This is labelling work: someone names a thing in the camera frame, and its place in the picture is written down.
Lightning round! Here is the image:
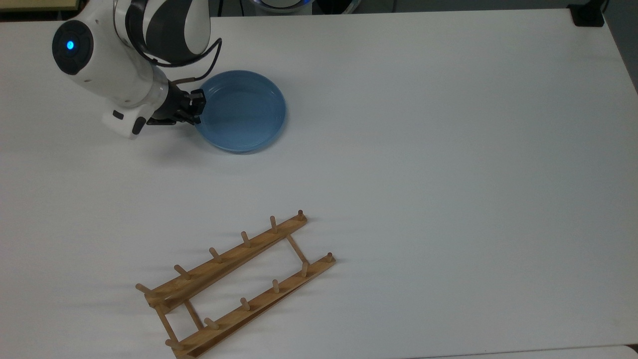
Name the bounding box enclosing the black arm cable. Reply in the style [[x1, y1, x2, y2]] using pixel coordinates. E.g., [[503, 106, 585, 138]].
[[125, 0, 223, 86]]

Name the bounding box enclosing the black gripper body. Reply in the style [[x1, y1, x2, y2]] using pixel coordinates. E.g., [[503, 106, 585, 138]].
[[148, 80, 193, 125]]

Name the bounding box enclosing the wooden plate rack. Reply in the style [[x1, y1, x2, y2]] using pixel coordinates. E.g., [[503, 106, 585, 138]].
[[135, 209, 336, 359]]

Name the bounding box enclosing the blue round plate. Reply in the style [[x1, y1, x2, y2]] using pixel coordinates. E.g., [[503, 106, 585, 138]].
[[194, 70, 288, 154]]

